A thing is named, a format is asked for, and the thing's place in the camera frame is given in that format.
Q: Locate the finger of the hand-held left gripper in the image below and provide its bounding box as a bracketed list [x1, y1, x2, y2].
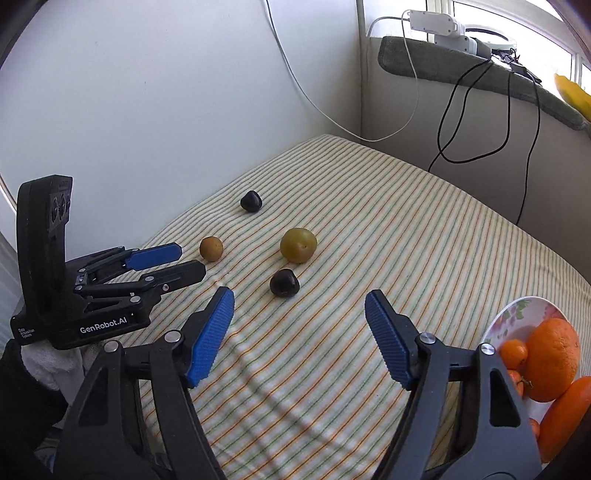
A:
[85, 243, 183, 282]
[74, 260, 207, 305]

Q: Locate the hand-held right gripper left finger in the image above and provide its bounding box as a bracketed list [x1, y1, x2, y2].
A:
[53, 286, 236, 480]

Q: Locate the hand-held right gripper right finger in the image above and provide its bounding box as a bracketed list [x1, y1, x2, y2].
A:
[365, 290, 542, 480]

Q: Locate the dark plum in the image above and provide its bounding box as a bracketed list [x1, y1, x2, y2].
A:
[270, 268, 301, 298]

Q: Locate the floral white plate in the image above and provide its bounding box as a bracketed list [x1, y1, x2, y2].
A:
[480, 296, 578, 467]

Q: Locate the red-orange cherry tomato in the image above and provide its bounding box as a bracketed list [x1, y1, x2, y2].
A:
[499, 339, 528, 372]

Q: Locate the round orange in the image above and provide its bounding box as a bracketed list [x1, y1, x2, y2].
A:
[524, 318, 581, 403]

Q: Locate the oval orange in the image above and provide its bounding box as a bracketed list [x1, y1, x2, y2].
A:
[537, 376, 591, 463]

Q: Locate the person's left forearm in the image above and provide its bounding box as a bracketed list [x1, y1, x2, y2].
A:
[0, 342, 88, 462]

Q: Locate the brown-yellow cherry tomato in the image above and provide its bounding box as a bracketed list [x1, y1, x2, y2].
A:
[199, 236, 225, 263]

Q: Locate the dark purple cherry tomato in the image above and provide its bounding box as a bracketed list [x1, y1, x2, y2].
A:
[240, 189, 264, 213]

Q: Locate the green tomato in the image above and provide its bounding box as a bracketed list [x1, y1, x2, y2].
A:
[280, 227, 318, 264]

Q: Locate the grey windowsill cover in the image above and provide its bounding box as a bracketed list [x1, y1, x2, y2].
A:
[377, 36, 591, 134]

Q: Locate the yellow bowl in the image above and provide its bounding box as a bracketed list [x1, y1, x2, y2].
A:
[554, 73, 591, 123]

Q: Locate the white power adapter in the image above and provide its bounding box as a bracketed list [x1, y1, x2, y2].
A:
[409, 9, 478, 54]

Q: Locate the black cable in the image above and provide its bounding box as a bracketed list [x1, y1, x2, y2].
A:
[427, 60, 513, 174]
[515, 74, 542, 227]

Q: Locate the long white cable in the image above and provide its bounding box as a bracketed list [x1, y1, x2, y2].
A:
[263, 0, 421, 144]

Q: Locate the short white cable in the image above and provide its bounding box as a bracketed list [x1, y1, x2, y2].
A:
[368, 15, 413, 38]

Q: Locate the ring light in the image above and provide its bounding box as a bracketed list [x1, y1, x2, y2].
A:
[464, 23, 520, 58]

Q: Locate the white window frame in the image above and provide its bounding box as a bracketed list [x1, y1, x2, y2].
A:
[355, 0, 591, 93]

